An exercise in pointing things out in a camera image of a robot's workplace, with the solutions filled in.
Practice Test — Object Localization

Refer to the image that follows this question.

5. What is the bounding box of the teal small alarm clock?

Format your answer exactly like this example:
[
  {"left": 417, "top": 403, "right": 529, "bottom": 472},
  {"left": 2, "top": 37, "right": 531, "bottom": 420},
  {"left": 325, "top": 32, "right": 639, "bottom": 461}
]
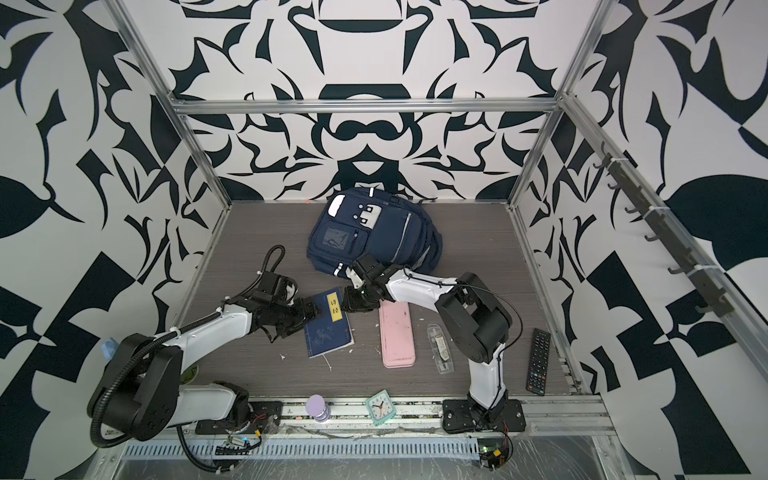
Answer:
[{"left": 365, "top": 390, "right": 397, "bottom": 426}]

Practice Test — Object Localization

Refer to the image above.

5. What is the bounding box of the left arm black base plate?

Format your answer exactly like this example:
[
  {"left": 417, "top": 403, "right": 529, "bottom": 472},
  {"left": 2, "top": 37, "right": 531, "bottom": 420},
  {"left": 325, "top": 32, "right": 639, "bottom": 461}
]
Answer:
[{"left": 195, "top": 401, "right": 283, "bottom": 436}]

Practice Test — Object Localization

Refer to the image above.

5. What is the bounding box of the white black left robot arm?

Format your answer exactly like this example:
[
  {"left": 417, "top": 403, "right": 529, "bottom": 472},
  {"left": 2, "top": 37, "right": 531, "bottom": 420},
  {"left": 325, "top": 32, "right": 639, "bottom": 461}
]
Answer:
[{"left": 87, "top": 271, "right": 321, "bottom": 448}]

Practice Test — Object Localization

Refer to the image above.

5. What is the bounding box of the purple small bottle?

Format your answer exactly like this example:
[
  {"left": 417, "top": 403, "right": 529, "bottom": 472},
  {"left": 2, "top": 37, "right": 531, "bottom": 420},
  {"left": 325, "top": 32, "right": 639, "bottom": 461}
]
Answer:
[{"left": 305, "top": 394, "right": 331, "bottom": 423}]

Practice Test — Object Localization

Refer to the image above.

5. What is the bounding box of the small circuit board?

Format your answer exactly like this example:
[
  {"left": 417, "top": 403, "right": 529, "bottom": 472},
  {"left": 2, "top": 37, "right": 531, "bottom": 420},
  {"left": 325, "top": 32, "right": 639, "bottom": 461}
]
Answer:
[
  {"left": 479, "top": 442, "right": 513, "bottom": 471},
  {"left": 215, "top": 437, "right": 262, "bottom": 456}
]

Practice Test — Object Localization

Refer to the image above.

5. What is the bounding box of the pink pencil case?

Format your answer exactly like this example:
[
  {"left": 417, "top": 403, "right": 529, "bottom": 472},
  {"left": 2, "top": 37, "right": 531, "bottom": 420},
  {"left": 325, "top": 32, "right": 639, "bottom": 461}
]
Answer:
[{"left": 379, "top": 300, "right": 416, "bottom": 369}]

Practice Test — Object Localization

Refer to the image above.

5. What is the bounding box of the blue book yellow label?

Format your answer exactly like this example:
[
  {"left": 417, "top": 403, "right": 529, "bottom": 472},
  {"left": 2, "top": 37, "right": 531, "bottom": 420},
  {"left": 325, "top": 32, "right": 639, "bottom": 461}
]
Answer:
[{"left": 304, "top": 287, "right": 354, "bottom": 358}]

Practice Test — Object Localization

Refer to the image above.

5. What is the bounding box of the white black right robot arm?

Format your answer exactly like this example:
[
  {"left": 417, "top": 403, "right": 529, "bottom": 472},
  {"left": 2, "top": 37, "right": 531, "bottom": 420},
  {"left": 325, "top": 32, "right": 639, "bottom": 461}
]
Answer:
[{"left": 343, "top": 254, "right": 513, "bottom": 420}]

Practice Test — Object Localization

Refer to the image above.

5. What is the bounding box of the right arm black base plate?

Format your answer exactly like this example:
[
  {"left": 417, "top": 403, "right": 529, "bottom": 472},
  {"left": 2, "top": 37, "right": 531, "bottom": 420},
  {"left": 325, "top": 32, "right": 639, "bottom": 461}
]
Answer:
[{"left": 442, "top": 398, "right": 527, "bottom": 434}]

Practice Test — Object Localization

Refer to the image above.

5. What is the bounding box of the light blue water bottle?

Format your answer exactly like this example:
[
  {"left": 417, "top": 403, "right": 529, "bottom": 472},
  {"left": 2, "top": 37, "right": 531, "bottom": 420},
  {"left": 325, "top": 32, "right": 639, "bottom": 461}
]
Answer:
[{"left": 101, "top": 338, "right": 119, "bottom": 361}]

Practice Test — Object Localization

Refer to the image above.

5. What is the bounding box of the black tv remote control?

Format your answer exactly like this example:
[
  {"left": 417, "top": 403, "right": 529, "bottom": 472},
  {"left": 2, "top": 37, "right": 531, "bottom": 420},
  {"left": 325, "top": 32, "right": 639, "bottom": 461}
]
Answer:
[{"left": 526, "top": 328, "right": 551, "bottom": 396}]

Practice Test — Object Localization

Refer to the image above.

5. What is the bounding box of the small circuit board left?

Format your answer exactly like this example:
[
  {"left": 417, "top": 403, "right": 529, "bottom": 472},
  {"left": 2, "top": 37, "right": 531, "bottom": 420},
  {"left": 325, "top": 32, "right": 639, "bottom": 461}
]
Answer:
[{"left": 215, "top": 437, "right": 262, "bottom": 456}]

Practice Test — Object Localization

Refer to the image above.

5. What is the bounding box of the white slotted cable duct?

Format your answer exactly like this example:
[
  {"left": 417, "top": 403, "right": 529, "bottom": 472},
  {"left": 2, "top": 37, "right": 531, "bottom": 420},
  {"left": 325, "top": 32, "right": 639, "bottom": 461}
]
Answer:
[{"left": 123, "top": 437, "right": 480, "bottom": 460}]

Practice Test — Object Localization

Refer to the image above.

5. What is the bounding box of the small circuit board right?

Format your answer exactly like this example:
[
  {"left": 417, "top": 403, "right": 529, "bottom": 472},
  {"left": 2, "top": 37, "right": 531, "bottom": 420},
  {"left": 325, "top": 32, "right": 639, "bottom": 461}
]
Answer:
[{"left": 479, "top": 442, "right": 513, "bottom": 471}]

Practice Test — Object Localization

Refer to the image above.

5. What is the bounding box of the navy blue school backpack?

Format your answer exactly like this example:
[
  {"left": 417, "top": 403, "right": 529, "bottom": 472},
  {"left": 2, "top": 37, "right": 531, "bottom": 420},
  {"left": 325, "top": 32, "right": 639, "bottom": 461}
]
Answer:
[{"left": 307, "top": 187, "right": 443, "bottom": 278}]

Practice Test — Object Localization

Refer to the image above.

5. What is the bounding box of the black corrugated cable conduit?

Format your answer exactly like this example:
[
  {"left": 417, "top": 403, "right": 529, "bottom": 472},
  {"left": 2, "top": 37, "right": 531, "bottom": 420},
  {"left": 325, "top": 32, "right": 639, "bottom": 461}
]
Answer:
[{"left": 175, "top": 422, "right": 220, "bottom": 474}]

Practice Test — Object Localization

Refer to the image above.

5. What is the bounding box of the clear plastic bag with eraser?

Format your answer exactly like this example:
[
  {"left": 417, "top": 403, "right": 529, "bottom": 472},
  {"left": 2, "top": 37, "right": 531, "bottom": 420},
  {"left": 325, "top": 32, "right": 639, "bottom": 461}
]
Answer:
[{"left": 427, "top": 324, "right": 454, "bottom": 375}]

